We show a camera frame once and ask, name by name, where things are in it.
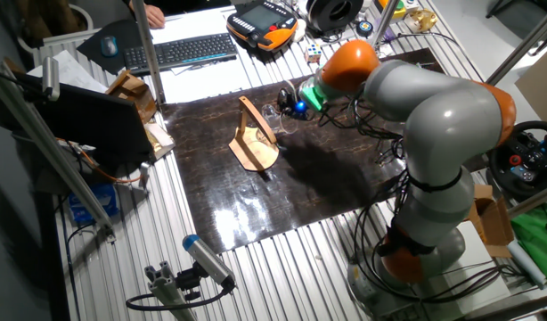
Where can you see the white roll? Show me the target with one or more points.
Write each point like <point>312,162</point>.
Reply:
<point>527,265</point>

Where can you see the gold glass ornament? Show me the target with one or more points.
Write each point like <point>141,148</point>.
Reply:
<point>420,20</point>

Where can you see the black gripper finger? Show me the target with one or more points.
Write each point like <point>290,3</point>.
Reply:
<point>291,117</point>
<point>286,98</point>

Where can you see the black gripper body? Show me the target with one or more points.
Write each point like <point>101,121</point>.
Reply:
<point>298,109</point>

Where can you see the green cloth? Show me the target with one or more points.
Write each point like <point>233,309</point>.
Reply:
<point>536,241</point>

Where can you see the white paper sheet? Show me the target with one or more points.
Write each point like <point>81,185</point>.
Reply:
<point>73,71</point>

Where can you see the colourful puzzle cube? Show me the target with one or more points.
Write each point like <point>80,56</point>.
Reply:
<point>313,53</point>

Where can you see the black computer keyboard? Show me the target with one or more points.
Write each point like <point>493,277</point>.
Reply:
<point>189,49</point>

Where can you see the grey computer mouse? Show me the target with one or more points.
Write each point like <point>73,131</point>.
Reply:
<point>109,46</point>

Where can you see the small metal bracket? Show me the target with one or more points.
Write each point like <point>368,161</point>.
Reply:
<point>144,171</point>

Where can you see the person's bare hand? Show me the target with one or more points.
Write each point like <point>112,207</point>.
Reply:
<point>156,18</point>

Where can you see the wooden cup rack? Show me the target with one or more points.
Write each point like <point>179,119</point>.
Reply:
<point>255,153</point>

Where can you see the white rounded object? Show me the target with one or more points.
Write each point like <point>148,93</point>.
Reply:
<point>300,31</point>

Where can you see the brown cardboard sheet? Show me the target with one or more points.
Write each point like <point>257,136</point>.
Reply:
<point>541,84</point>

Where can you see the small round blue disc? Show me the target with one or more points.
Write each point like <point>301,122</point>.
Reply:
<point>364,28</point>

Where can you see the orange and black teach pendant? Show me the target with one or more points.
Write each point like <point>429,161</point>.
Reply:
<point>260,18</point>

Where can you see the white board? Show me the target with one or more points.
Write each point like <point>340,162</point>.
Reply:
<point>478,267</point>

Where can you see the white desk pad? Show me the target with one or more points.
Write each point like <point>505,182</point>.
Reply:
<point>202,84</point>

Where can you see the blue box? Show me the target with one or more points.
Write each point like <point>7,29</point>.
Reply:
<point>95,203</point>

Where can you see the person in black top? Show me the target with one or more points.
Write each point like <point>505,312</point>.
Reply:
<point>193,4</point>

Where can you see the aluminium frame pole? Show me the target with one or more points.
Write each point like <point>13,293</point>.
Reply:
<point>523,49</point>
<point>536,200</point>
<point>388,18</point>
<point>46,147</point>
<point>148,53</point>

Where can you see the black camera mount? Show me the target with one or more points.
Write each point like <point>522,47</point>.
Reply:
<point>189,281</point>

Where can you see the short aluminium profile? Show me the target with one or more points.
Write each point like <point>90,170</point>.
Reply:
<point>166,290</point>

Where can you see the dark marble pattern mat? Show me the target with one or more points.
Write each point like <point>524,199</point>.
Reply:
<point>255,200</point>

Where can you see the black filament spool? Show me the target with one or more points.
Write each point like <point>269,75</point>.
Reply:
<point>327,13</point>

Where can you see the black mouse pad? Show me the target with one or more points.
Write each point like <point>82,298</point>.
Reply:
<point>88,51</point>

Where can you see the white and gold packet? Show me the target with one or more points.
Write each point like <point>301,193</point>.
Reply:
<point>160,140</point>

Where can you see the black racing steering wheel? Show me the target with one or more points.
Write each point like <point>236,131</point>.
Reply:
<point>527,165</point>

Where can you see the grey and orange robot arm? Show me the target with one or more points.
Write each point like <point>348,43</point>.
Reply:
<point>447,120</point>

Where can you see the small brown box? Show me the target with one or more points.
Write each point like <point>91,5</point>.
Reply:
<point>131,91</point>

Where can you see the grey camera with blue end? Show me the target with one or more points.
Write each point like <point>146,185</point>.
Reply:
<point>206,258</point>

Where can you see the black monitor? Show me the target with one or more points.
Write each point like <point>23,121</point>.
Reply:
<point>91,120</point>

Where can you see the open cardboard box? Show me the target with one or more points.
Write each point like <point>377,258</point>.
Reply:
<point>492,223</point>

